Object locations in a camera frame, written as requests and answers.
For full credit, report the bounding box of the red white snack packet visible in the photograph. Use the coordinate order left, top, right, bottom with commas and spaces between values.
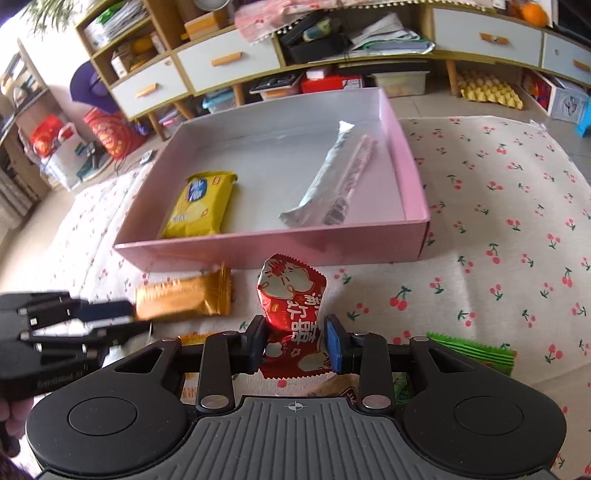
256, 253, 334, 385

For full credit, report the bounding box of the red white plastic bag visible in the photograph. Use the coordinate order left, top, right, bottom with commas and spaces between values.
30, 115, 77, 160

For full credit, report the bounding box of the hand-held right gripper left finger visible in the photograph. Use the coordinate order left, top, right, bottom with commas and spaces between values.
104, 316, 269, 412

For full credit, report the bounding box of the orange fruit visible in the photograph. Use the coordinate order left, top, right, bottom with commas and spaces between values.
521, 2, 550, 26

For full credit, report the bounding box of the white plastic bin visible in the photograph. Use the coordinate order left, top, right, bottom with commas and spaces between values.
372, 71, 430, 99

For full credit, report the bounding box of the pink cardboard box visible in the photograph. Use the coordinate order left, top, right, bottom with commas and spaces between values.
113, 88, 432, 273

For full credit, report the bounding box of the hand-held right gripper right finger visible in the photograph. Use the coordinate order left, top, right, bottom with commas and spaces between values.
324, 315, 486, 411

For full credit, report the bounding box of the gold orange snack packet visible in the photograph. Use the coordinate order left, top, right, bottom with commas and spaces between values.
134, 265, 234, 321

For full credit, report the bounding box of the black storage box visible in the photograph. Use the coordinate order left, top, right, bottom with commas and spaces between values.
279, 18, 352, 65

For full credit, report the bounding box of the silver long snack packet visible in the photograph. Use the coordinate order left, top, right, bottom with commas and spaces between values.
279, 119, 358, 228

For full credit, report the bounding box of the black lid plastic bin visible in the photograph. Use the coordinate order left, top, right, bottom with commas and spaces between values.
249, 73, 303, 100

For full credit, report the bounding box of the yellow egg tray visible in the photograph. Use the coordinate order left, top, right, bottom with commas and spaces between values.
455, 69, 525, 110

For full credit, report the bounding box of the green snack packet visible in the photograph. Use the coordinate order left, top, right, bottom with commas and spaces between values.
394, 331, 518, 403

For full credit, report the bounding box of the white drawer orange handle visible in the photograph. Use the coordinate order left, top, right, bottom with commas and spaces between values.
541, 33, 591, 86
177, 27, 283, 93
431, 7, 544, 68
111, 58, 191, 118

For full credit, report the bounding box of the colourful toy box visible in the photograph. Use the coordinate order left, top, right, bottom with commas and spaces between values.
522, 69, 591, 126

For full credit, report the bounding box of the dark storage shelf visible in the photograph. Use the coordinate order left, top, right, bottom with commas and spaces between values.
0, 39, 51, 144

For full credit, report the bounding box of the red box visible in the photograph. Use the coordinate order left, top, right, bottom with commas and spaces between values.
299, 73, 365, 95

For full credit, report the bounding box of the person's left hand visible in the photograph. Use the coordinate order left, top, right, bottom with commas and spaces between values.
0, 399, 34, 457

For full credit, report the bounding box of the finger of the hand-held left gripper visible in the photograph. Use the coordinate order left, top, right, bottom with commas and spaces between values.
0, 291, 136, 329
17, 320, 154, 360

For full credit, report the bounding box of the red gift bag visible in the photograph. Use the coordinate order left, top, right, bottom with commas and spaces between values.
83, 108, 139, 160

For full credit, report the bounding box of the potted plant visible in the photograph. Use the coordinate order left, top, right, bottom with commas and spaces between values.
33, 0, 70, 19

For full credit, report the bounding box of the yellow snack packet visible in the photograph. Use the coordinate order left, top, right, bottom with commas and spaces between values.
161, 172, 238, 239

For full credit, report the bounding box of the stack of papers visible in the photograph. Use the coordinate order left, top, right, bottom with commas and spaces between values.
348, 13, 435, 55

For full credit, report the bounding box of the blue lid plastic bin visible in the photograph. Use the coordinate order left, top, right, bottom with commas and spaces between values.
202, 90, 237, 115

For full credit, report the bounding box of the white wooden tv cabinet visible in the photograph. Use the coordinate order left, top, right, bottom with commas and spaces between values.
76, 0, 591, 139

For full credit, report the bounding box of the purple cloth object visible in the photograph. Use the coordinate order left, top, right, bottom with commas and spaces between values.
69, 60, 122, 115

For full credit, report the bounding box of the pink cherry tablecloth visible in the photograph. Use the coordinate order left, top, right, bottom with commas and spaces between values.
233, 0, 492, 46

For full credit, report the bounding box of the pink striped long packet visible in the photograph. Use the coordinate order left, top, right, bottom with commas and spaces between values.
323, 133, 378, 227

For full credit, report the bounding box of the tan cardboard box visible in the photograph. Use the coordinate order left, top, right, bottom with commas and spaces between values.
184, 11, 229, 41

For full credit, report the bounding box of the brown snack packet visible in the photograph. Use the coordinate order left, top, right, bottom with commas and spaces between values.
302, 373, 363, 401

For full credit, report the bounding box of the cherry print cloth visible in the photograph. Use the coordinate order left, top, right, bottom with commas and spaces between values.
0, 115, 591, 480

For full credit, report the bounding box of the pile of documents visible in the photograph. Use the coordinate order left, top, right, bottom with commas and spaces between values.
84, 0, 149, 49

